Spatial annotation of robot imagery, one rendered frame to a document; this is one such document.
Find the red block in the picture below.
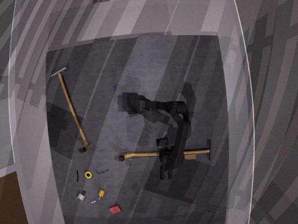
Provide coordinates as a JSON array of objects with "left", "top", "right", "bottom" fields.
[{"left": 109, "top": 205, "right": 122, "bottom": 214}]

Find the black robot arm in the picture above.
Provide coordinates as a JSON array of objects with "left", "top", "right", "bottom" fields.
[{"left": 125, "top": 95, "right": 191, "bottom": 180}]

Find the yellow ring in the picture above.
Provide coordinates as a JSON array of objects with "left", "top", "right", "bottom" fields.
[{"left": 85, "top": 171, "right": 92, "bottom": 178}]

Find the brown rectangular block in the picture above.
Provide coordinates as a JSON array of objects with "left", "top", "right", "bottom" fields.
[{"left": 184, "top": 154, "right": 196, "bottom": 160}]

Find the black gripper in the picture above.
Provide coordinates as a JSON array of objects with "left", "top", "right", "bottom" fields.
[{"left": 156, "top": 137, "right": 168, "bottom": 158}]

